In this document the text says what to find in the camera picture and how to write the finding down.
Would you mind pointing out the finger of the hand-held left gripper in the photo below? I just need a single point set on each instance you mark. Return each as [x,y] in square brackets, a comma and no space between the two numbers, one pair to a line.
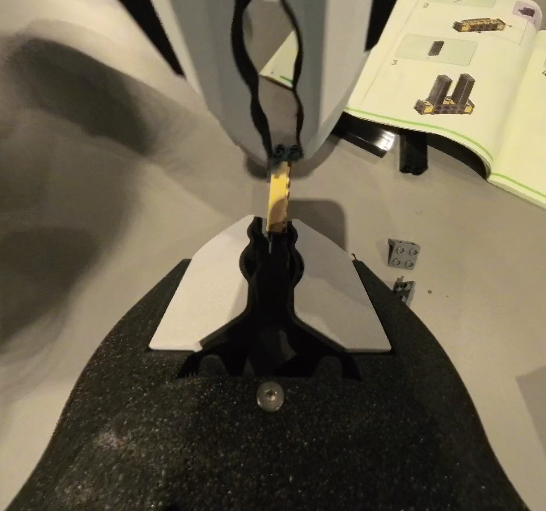
[196,28]
[332,28]

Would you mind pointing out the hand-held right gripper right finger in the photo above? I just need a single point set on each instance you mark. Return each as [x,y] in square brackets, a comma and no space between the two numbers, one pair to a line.
[337,302]

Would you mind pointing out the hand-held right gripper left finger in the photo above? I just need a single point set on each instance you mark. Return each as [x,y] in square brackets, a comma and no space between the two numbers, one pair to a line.
[204,302]

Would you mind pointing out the dark grey bracket brick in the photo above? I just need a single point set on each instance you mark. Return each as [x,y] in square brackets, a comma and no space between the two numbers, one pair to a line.
[283,151]
[404,291]
[404,253]

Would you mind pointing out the yellow long brick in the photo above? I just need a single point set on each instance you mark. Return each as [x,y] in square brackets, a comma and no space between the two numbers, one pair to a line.
[277,201]

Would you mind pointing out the black long brick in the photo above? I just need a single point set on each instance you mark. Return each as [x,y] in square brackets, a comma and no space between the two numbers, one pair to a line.
[369,137]
[413,154]

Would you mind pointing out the pale green instruction booklet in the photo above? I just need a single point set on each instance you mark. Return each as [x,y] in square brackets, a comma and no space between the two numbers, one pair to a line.
[469,92]

